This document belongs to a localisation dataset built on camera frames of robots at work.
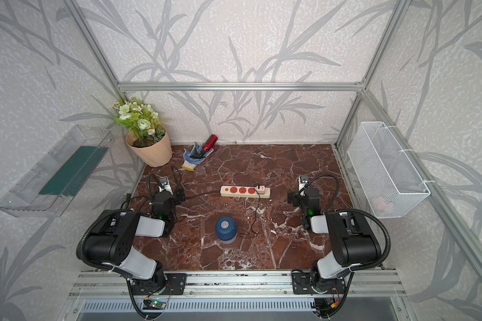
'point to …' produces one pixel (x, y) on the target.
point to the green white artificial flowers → (141, 119)
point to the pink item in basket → (381, 204)
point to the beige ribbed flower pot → (158, 154)
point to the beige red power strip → (243, 192)
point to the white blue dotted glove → (189, 163)
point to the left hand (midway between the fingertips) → (169, 186)
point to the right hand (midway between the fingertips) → (300, 186)
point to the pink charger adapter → (261, 190)
